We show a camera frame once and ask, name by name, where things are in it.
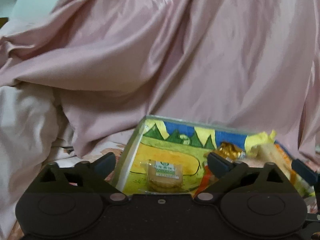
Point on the pink satin quilt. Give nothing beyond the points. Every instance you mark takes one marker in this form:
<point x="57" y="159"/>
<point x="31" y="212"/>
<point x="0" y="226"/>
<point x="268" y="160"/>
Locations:
<point x="92" y="69"/>

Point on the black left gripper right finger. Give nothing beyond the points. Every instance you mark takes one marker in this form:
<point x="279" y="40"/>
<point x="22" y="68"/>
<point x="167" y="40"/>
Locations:
<point x="227" y="174"/>

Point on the green cookie pack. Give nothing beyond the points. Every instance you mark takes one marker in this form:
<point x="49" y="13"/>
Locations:
<point x="163" y="177"/>

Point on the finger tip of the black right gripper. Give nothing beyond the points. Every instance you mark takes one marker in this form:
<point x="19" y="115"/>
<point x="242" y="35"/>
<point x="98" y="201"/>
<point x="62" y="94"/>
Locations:
<point x="310" y="176"/>

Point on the red snack packet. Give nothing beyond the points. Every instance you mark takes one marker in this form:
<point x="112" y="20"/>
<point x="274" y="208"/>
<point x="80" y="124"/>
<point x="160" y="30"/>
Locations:
<point x="207" y="180"/>

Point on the gold foil candy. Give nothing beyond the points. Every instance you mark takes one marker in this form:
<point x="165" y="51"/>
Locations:
<point x="230" y="151"/>

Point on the grey snack tray box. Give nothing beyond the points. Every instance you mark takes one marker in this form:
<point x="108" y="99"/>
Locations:
<point x="171" y="141"/>

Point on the floral bed sheet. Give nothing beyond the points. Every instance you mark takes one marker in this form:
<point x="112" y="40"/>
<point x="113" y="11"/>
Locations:
<point x="263" y="204"/>

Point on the yellow orange bread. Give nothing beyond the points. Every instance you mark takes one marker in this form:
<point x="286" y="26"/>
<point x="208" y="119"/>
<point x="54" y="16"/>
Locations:
<point x="262" y="148"/>

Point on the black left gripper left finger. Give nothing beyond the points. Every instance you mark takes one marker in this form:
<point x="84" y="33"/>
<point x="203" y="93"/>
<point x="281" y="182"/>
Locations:
<point x="94" y="174"/>

